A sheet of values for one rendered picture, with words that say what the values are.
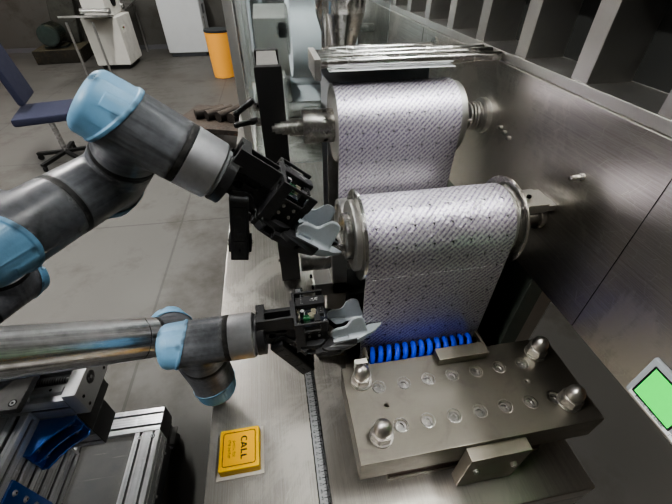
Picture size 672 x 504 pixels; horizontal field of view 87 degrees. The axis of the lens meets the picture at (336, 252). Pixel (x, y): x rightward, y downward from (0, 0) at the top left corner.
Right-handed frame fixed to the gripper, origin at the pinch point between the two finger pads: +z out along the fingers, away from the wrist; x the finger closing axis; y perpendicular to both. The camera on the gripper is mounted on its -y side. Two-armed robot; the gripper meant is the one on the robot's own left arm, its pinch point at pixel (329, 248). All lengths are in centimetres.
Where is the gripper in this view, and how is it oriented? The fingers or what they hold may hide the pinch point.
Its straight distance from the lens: 56.0
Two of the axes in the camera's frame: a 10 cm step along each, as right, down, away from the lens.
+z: 7.5, 4.0, 5.2
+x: -1.7, -6.4, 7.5
